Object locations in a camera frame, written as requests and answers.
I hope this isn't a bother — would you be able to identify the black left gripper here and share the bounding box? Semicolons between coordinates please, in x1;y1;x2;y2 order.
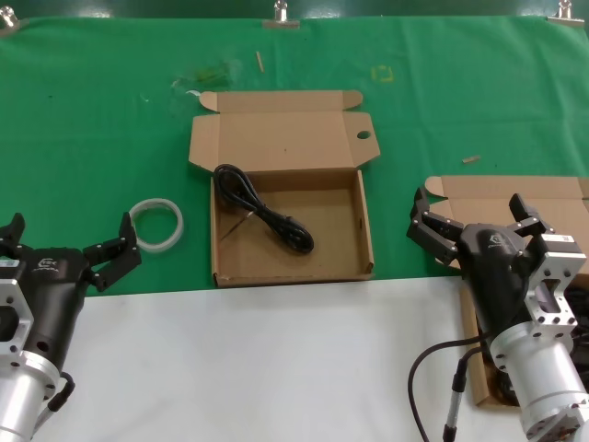
0;211;143;369

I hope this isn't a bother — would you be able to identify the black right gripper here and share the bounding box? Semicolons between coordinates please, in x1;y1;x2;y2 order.
406;185;554;343

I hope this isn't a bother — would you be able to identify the black power cable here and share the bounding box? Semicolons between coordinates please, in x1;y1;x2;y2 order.
214;164;316;254

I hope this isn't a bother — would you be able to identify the cardboard box with round hole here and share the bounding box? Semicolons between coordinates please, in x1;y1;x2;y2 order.
187;89;381;289

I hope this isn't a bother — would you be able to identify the translucent white tape roll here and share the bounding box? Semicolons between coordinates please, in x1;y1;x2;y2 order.
128;197;186;253

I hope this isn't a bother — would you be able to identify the green table cloth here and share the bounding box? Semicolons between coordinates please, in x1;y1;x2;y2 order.
0;16;589;298

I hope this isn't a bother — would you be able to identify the clear plastic wrap scrap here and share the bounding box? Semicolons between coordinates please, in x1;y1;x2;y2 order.
172;57;243;91

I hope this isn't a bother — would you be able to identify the metal binder clip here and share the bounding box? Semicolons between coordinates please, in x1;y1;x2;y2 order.
261;0;301;31
547;0;585;29
0;7;22;38

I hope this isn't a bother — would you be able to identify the cardboard box holding cables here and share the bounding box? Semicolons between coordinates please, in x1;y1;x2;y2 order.
423;174;589;409

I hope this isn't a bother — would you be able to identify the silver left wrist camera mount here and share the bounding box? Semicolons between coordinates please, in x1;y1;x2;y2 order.
0;257;36;365

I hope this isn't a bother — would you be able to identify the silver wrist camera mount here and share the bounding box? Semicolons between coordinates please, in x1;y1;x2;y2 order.
524;233;589;333
0;257;36;365

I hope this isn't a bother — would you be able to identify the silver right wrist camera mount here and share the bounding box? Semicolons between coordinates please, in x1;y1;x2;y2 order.
524;233;589;333

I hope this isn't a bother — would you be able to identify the pile of black power cables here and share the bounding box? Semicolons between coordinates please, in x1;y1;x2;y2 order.
478;284;589;407

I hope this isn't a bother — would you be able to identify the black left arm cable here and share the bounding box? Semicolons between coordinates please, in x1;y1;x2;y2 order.
45;371;76;413

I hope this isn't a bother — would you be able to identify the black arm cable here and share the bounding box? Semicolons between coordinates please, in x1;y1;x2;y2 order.
407;334;492;442
45;371;76;413

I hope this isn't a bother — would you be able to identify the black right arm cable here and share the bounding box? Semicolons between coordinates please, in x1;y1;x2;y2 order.
407;334;492;442

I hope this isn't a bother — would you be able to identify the cable with metal connector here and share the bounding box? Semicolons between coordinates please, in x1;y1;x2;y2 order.
442;344;491;442

